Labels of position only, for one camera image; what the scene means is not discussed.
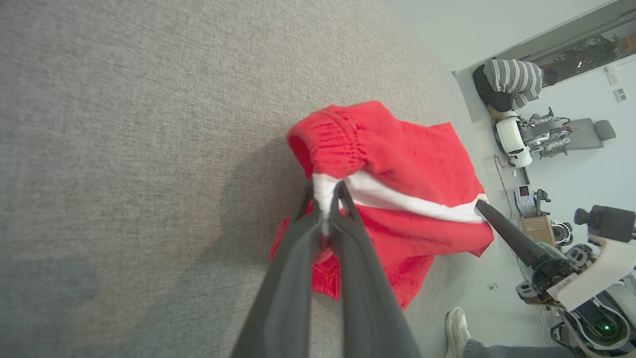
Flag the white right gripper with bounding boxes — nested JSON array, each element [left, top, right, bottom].
[[476, 199, 636, 311]]

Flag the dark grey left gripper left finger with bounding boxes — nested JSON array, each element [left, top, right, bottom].
[[231, 181, 324, 358]]

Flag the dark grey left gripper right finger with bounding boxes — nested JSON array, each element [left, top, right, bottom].
[[329, 180, 423, 358]]

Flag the red and white t-shirt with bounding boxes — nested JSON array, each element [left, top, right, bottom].
[[270, 101, 495, 310]]

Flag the brown cardboard box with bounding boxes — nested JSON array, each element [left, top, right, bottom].
[[519, 215, 557, 247]]

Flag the grey device with red display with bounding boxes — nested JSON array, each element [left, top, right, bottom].
[[514, 185, 538, 218]]

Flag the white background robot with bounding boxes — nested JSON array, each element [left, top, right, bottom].
[[495, 107, 617, 169]]

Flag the white sneaker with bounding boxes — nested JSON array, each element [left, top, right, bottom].
[[446, 307, 473, 358]]

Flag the blue jeans leg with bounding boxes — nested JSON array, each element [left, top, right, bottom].
[[465, 339, 574, 358]]

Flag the person in striped shirt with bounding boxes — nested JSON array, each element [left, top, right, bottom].
[[473, 59, 559, 113]]

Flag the window with green plants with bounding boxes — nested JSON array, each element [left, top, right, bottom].
[[534, 31, 636, 84]]

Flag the thin red floor cable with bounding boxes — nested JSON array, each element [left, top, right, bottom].
[[494, 154, 513, 220]]

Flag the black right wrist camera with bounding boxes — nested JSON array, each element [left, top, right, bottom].
[[574, 205, 636, 244]]

